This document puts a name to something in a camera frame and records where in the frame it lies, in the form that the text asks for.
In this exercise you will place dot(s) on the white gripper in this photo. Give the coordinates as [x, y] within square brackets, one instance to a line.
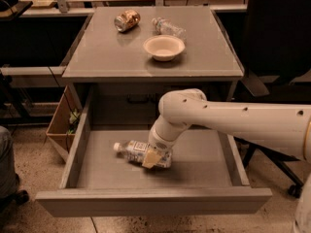
[160, 145]

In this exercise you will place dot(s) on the white plastic bottle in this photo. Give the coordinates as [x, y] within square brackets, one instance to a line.
[134, 151]

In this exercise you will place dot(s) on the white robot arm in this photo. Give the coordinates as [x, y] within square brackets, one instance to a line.
[284, 128]

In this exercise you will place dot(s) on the open grey top drawer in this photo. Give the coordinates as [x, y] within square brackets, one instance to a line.
[206, 176]

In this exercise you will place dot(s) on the grey drawer cabinet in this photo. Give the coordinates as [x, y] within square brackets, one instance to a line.
[118, 65]

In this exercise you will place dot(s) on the clear crumpled plastic bottle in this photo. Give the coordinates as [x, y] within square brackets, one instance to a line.
[165, 27]

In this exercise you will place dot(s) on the green item in box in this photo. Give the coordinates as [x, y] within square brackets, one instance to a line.
[73, 120]

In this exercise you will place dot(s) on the cardboard box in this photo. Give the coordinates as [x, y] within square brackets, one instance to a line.
[59, 129]

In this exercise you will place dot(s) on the white paper bowl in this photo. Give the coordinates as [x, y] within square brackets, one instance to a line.
[164, 47]

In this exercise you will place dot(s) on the crushed metal can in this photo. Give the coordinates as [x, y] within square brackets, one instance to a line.
[127, 20]

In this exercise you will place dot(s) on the person's leg in jeans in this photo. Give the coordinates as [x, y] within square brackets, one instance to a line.
[8, 178]

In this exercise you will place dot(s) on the black shoe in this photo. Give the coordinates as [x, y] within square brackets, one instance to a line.
[20, 197]

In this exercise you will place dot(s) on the grey side table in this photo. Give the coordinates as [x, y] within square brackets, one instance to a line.
[35, 76]

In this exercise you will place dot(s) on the black office chair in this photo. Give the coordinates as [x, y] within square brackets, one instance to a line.
[276, 39]

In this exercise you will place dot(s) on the left black cabinet handle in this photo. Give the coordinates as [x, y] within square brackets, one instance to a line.
[137, 99]

